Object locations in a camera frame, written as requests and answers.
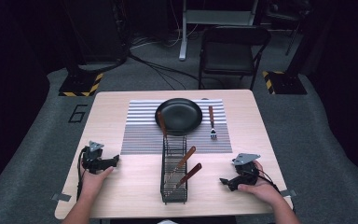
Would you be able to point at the white desk frame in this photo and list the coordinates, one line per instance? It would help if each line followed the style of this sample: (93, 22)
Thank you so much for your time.
(185, 31)

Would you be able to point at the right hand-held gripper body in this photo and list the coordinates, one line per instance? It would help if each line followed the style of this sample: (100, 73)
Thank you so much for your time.
(245, 174)

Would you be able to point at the person's right hand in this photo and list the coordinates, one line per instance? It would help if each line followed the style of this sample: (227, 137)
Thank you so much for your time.
(261, 188)

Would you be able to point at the striped placemat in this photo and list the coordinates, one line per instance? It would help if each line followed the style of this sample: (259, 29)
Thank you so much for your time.
(143, 137)

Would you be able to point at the dark equipment cabinet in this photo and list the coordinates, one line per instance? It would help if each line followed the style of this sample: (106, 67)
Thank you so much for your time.
(96, 31)

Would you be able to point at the person's left hand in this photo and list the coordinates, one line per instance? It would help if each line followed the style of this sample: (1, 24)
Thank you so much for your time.
(93, 182)

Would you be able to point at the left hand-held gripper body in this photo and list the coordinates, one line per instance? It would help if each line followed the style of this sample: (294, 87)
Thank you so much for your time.
(92, 157)

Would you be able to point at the black stand base striped edge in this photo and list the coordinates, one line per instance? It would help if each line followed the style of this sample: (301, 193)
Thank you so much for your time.
(79, 85)
(287, 83)

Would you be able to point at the grey tape piece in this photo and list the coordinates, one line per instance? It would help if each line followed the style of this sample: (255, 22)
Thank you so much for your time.
(289, 193)
(61, 197)

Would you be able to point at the black plate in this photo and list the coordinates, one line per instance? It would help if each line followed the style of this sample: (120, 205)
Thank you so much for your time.
(180, 115)

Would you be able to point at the black folding chair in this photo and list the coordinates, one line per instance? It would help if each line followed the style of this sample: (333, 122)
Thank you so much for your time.
(230, 56)

